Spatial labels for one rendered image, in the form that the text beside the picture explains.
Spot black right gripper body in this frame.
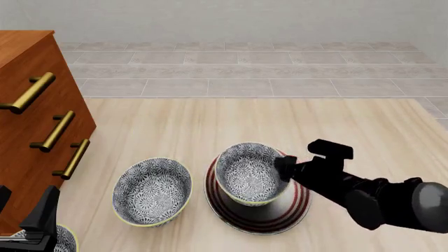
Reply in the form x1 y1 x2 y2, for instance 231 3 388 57
289 157 316 183

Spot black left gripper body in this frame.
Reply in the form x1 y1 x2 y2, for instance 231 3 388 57
0 230 60 252

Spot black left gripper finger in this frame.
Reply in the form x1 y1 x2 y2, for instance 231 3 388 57
0 184 13 213
18 184 60 237

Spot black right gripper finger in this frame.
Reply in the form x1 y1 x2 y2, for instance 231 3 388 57
274 155 298 184

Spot patterned black white bowl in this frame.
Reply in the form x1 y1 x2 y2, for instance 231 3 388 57
213 142 293 208
13 223 78 252
111 156 194 228

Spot white plate with red rings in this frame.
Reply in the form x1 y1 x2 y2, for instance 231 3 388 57
204 148 313 236

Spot wooden cabinet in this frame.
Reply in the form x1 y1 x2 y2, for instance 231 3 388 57
0 29 97 235

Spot short brass drawer handle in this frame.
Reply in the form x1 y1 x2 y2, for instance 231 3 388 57
51 138 91 181

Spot medium brass drawer handle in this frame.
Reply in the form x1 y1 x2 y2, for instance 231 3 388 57
29 109 76 153

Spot long brass drawer handle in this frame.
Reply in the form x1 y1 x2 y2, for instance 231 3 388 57
0 71 57 116

